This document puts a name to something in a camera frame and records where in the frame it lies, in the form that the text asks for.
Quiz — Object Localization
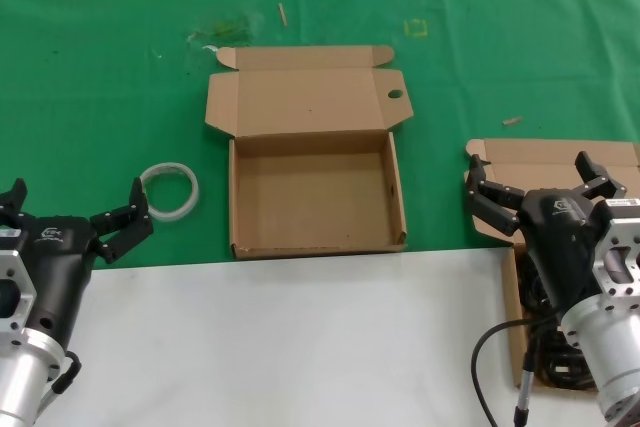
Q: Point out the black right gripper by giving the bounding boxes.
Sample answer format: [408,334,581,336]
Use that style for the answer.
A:
[466,150,629,318]

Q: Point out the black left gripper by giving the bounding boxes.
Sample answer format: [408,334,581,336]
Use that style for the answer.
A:
[0,176,155,351]

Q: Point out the open cardboard box with hole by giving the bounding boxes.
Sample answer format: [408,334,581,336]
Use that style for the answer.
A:
[203,44,415,261]

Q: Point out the green table cloth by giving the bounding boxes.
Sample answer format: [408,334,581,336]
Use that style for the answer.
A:
[0,0,640,271]

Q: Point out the clear tape roll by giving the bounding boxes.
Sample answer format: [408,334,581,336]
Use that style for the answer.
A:
[139,160,201,224]

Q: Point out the open cardboard box of cables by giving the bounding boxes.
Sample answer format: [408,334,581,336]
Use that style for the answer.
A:
[463,137,640,391]

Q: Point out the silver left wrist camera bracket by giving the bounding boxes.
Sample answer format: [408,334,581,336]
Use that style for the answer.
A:
[0,225,40,349]

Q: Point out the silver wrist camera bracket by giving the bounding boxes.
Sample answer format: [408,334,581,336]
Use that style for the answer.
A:
[592,198,640,309]
[0,225,40,349]

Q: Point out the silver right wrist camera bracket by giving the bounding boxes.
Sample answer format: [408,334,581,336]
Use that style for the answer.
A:
[592,198,640,309]

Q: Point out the pile of black power cables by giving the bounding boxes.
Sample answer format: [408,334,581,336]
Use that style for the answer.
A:
[516,244,601,391]

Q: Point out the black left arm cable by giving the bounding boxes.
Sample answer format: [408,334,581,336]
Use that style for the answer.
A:
[49,349,83,395]

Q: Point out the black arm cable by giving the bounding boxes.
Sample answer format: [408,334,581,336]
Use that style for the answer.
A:
[471,314,566,427]
[49,349,83,395]

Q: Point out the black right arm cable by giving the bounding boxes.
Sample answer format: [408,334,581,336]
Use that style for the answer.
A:
[471,314,566,427]

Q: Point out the grey sleeved cable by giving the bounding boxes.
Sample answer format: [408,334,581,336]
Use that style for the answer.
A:
[514,336,542,427]

